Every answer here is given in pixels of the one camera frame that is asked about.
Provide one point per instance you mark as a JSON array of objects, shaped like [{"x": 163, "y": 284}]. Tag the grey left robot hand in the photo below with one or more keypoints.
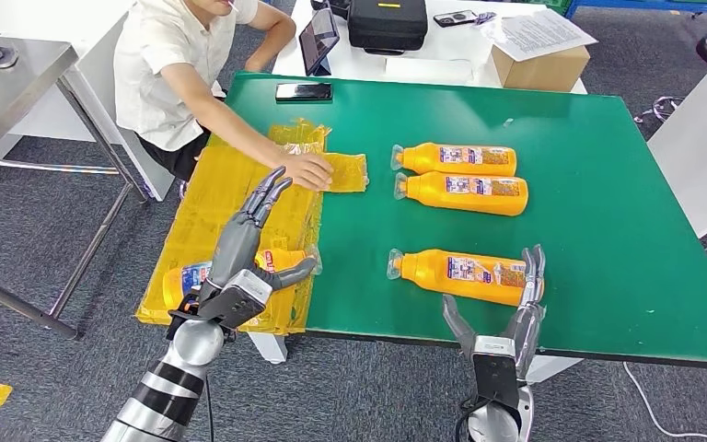
[{"x": 234, "y": 244}]

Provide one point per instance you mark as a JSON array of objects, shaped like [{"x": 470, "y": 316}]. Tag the person's right hand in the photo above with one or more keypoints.
[{"x": 308, "y": 172}]

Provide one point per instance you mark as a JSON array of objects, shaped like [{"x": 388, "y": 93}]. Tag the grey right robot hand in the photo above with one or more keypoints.
[{"x": 527, "y": 329}]

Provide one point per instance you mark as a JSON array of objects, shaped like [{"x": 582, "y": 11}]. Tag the orange detergent bottle clear cap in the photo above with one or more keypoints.
[
  {"x": 426, "y": 271},
  {"x": 426, "y": 160},
  {"x": 433, "y": 192},
  {"x": 179, "y": 287}
]

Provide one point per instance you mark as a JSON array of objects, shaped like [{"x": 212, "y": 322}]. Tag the person's left forearm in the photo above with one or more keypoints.
[{"x": 280, "y": 36}]

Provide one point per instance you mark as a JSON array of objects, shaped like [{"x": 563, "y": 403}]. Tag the person's right forearm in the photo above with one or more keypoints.
[{"x": 244, "y": 139}]

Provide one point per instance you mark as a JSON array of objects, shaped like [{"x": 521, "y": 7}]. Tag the yellow taped cardboard mat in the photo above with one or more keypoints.
[{"x": 207, "y": 213}]

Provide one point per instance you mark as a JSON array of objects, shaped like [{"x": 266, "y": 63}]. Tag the white table leg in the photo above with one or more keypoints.
[
  {"x": 561, "y": 366},
  {"x": 268, "y": 349}
]

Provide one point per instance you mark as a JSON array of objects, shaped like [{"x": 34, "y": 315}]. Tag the black smartphone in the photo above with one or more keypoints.
[{"x": 303, "y": 91}]

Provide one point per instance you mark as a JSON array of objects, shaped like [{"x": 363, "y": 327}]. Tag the black tablet on stand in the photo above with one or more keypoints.
[{"x": 318, "y": 39}]

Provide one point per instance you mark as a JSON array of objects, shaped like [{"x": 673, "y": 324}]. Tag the black carrying case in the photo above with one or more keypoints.
[{"x": 387, "y": 24}]

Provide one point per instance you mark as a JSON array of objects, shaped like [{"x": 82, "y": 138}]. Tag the black device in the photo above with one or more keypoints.
[{"x": 333, "y": 6}]

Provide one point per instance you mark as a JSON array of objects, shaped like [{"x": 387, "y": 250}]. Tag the person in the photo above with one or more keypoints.
[{"x": 164, "y": 67}]

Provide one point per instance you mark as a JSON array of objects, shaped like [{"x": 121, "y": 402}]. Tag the small bluish object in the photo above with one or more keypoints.
[{"x": 484, "y": 17}]

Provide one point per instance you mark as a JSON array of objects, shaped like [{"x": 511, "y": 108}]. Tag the brown cardboard box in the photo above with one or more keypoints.
[{"x": 539, "y": 73}]

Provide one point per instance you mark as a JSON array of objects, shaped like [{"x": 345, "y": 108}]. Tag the white side table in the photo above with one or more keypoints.
[{"x": 701, "y": 140}]

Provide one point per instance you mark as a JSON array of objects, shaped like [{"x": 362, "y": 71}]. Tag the printed paper sheet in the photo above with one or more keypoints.
[{"x": 536, "y": 33}]

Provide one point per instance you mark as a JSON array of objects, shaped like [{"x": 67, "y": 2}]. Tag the steel table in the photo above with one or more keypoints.
[{"x": 6, "y": 97}]

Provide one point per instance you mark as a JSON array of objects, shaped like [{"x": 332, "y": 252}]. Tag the grey metal part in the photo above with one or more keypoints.
[{"x": 4, "y": 56}]

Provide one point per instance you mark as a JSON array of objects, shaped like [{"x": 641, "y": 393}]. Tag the blue metal rack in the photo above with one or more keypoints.
[{"x": 634, "y": 5}]

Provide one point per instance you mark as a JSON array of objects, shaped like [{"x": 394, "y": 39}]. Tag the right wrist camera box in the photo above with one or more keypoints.
[{"x": 497, "y": 372}]

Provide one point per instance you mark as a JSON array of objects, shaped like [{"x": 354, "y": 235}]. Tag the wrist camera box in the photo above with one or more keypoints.
[
  {"x": 497, "y": 372},
  {"x": 237, "y": 299}
]

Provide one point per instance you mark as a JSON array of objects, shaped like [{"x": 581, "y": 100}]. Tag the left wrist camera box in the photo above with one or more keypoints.
[{"x": 237, "y": 299}]

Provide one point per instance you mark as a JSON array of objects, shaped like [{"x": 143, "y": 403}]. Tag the black phone showing camera lenses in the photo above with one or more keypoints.
[{"x": 454, "y": 17}]

